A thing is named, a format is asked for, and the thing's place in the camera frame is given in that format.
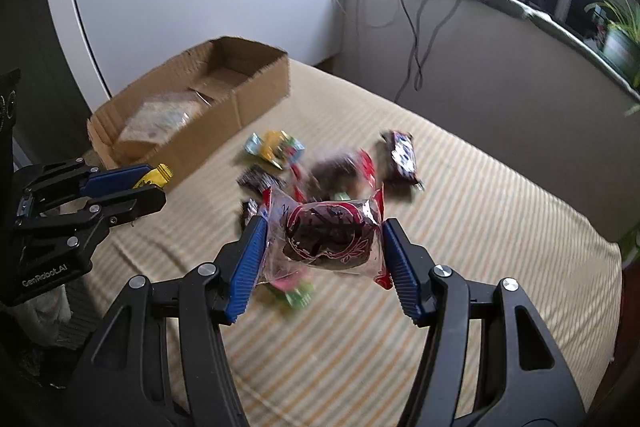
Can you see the brown chocolate bar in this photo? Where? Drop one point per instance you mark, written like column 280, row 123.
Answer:
column 402, row 157

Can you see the potted spider plant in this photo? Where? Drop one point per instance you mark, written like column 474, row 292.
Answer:
column 617, row 39

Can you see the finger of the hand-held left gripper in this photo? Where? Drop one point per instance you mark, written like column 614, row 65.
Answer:
column 140, row 202
column 115, row 179

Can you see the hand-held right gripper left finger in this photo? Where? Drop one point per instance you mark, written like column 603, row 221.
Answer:
column 247, row 272

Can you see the cardboard box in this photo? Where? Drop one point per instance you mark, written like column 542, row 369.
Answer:
column 250, row 92

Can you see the green pink snack packet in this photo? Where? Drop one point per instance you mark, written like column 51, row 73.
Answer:
column 295, row 294

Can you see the red clear snack packet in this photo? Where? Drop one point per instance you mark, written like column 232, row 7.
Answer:
column 335, row 169
column 325, row 232

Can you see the green clear snack packet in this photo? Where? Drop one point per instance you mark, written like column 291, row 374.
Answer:
column 340, row 196

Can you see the black white snack packet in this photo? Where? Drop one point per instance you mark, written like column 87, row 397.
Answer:
column 257, row 179

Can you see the clear packet inside box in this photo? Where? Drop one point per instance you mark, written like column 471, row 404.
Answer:
column 155, row 119

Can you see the teal yellow snack packet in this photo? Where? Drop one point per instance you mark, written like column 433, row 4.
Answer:
column 272, row 147

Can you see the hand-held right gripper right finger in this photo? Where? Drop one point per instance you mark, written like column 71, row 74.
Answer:
column 400, row 267

